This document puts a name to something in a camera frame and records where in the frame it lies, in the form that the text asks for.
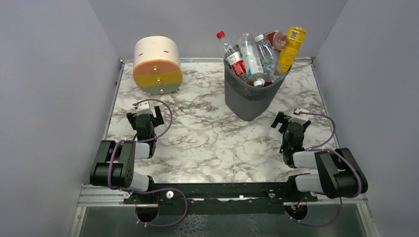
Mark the clear bottle small label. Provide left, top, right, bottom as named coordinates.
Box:
left=253, top=78, right=265, bottom=87

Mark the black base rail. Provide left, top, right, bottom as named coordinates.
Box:
left=124, top=181, right=318, bottom=221

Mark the clear bottle white blue label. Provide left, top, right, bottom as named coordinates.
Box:
left=238, top=33, right=263, bottom=81

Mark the yellow drink bottle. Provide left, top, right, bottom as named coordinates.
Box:
left=276, top=26, right=307, bottom=73

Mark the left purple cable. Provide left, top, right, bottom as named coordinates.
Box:
left=107, top=98, right=189, bottom=229

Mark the cream orange round drum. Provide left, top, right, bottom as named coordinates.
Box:
left=132, top=36, right=183, bottom=95

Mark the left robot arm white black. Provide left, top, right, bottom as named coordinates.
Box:
left=89, top=103, right=164, bottom=192

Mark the clear bottle red label front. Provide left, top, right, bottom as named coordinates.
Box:
left=216, top=31, right=251, bottom=84

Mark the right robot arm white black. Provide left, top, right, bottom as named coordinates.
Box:
left=271, top=109, right=368, bottom=199

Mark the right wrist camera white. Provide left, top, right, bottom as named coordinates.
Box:
left=288, top=109, right=309, bottom=125

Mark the grey mesh waste bin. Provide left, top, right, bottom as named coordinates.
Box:
left=224, top=60, right=284, bottom=121

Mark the clear bottle blue cap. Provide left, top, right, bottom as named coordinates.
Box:
left=254, top=34, right=286, bottom=83

